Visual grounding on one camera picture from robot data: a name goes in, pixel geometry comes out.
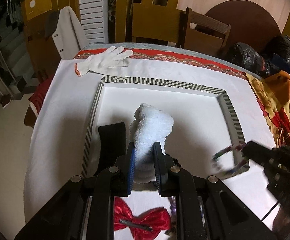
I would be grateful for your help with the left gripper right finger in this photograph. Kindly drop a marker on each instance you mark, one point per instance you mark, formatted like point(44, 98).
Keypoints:
point(165, 179)

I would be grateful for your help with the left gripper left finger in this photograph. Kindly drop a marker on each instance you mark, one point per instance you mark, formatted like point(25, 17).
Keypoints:
point(131, 166)

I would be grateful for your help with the white fluffy scrunchie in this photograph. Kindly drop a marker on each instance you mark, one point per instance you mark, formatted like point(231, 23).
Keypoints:
point(150, 125)

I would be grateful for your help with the red satin bow clip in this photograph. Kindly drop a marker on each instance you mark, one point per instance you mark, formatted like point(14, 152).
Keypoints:
point(148, 225)

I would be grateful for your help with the black white striped tray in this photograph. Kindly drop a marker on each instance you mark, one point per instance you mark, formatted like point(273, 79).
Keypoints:
point(160, 109)

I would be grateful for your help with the white table cloth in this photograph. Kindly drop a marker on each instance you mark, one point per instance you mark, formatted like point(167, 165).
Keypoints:
point(56, 149)

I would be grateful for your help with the floral orange yellow blanket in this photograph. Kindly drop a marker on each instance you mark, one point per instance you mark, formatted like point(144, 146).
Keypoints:
point(273, 96)

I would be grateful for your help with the white cotton glove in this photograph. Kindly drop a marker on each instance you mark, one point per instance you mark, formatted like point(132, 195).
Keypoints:
point(107, 62)

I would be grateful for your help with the red patterned table runner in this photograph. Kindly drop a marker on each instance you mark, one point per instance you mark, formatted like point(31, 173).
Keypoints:
point(172, 58)

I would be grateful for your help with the black plastic bag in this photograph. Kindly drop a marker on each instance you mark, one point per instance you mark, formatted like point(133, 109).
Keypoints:
point(245, 56)

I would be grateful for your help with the wooden chair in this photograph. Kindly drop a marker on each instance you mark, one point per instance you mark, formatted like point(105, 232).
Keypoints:
point(187, 29)

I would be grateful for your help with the dark round headboard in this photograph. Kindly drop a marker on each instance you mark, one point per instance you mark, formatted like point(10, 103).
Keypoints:
point(250, 23)

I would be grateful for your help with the white louvered door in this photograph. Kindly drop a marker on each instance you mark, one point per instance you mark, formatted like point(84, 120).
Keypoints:
point(94, 20)

